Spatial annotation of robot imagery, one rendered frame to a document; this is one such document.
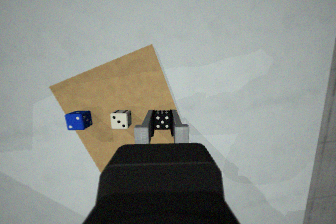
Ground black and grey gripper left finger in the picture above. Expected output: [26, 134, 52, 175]
[134, 110, 155, 144]

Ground tan mat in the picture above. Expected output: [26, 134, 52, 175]
[50, 44, 177, 173]

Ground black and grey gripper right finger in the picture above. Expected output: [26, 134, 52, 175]
[170, 110, 189, 143]

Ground blue die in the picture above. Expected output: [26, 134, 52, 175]
[65, 111, 92, 130]

